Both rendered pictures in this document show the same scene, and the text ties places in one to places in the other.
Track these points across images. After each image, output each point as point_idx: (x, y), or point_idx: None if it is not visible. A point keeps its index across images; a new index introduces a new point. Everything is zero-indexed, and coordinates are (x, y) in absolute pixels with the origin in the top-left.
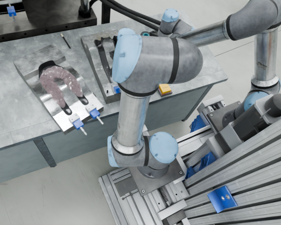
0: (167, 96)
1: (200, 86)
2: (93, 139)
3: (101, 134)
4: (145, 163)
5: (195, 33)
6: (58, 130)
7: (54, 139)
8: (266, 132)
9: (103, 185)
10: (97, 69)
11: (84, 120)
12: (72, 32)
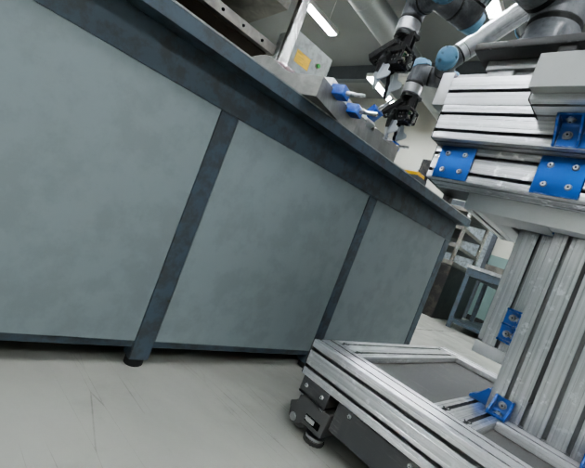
0: (422, 184)
1: (449, 204)
2: (282, 266)
3: (301, 254)
4: None
5: (484, 24)
6: (298, 92)
7: (241, 171)
8: None
9: (336, 351)
10: None
11: (339, 110)
12: None
